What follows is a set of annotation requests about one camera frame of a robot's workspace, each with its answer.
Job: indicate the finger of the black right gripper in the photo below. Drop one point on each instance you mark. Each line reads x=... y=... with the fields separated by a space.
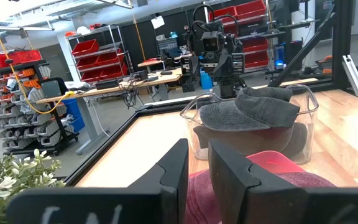
x=230 y=87
x=190 y=81

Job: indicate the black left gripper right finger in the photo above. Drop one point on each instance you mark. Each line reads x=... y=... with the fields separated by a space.
x=232 y=180

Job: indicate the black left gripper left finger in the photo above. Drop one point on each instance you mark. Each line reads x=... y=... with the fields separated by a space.
x=172 y=174

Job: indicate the grey washed baseball cap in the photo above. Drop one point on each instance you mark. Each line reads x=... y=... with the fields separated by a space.
x=253 y=112

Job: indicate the maroon baseball cap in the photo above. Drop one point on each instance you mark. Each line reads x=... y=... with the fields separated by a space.
x=197 y=199

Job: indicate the pink translucent plastic bin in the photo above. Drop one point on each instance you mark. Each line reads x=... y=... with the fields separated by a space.
x=272 y=160

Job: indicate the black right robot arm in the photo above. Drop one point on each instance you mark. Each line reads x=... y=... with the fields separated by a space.
x=228 y=43

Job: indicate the blue plastic container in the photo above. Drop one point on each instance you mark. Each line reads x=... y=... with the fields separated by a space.
x=206 y=81

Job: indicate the red plastic storage bin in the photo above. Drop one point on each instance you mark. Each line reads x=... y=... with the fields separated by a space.
x=87 y=63
x=113 y=71
x=256 y=59
x=250 y=9
x=256 y=45
x=5 y=60
x=90 y=75
x=85 y=48
x=31 y=56
x=224 y=13
x=110 y=59

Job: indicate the small wooden desk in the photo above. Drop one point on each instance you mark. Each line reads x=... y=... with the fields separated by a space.
x=149 y=63

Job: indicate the blue lit device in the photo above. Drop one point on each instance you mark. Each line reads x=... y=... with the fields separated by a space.
x=280 y=60

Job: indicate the white paper sheet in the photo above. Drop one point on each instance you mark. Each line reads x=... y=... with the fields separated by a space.
x=158 y=22

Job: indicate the long wooden desk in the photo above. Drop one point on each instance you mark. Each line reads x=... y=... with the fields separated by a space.
x=110 y=89

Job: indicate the black power box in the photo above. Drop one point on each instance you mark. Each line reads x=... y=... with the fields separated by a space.
x=107 y=84

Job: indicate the clear plastic bin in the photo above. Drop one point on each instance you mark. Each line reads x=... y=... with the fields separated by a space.
x=309 y=124

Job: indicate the blue plastic bin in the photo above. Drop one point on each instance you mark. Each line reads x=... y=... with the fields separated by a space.
x=73 y=115

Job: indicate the white helmet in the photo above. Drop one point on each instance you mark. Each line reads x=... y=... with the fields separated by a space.
x=84 y=30

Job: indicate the silver aluminium bar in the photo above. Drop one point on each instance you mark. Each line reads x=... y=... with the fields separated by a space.
x=356 y=77

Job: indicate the grey square panel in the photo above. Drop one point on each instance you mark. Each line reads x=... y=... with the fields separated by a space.
x=51 y=88

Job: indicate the black rack of small bins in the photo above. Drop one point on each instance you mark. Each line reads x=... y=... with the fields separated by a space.
x=26 y=124

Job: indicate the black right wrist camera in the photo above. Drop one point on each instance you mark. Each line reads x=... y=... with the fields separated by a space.
x=210 y=43

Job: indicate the black aluminium table frame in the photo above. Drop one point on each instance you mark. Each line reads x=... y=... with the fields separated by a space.
x=342 y=46

